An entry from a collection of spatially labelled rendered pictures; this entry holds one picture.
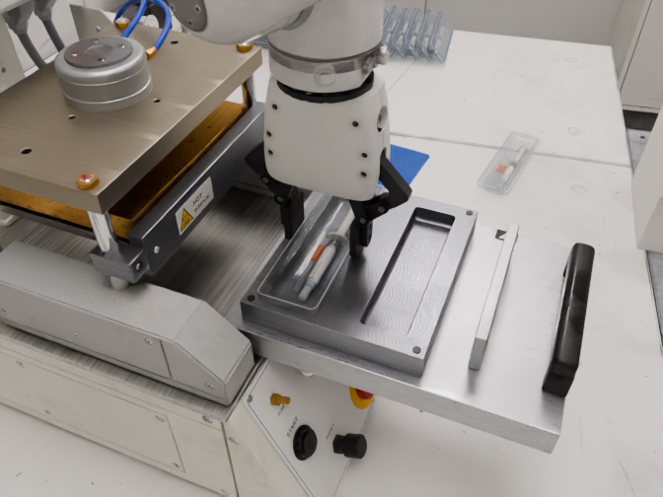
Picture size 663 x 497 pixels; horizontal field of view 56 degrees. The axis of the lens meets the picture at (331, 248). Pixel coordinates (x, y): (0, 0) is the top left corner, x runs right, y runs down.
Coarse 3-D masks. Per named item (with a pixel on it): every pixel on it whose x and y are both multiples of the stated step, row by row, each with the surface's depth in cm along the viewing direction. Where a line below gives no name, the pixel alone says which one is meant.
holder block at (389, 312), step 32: (320, 192) 65; (384, 224) 61; (416, 224) 64; (448, 224) 63; (384, 256) 58; (416, 256) 60; (448, 256) 58; (256, 288) 55; (352, 288) 55; (384, 288) 57; (416, 288) 57; (448, 288) 55; (256, 320) 55; (288, 320) 53; (320, 320) 52; (352, 320) 52; (384, 320) 54; (416, 320) 52; (352, 352) 52; (384, 352) 51; (416, 352) 50
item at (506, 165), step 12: (516, 132) 115; (504, 144) 112; (516, 144) 112; (528, 144) 112; (504, 156) 109; (516, 156) 109; (528, 156) 109; (492, 168) 106; (504, 168) 106; (516, 168) 106; (480, 180) 104; (492, 180) 104; (504, 180) 104
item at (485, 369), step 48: (480, 240) 63; (528, 240) 63; (480, 288) 58; (528, 288) 58; (288, 336) 54; (480, 336) 49; (528, 336) 54; (384, 384) 52; (432, 384) 50; (480, 384) 50; (528, 384) 50; (528, 432) 48
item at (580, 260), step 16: (576, 256) 56; (592, 256) 56; (576, 272) 54; (576, 288) 53; (560, 304) 53; (576, 304) 51; (560, 320) 50; (576, 320) 50; (560, 336) 49; (576, 336) 49; (560, 352) 48; (576, 352) 48; (560, 368) 48; (576, 368) 47; (544, 384) 49; (560, 384) 49
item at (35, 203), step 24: (216, 120) 63; (192, 144) 60; (168, 168) 57; (0, 192) 57; (24, 192) 55; (144, 192) 55; (24, 216) 58; (48, 216) 57; (72, 216) 55; (120, 216) 52; (96, 240) 56; (120, 240) 54
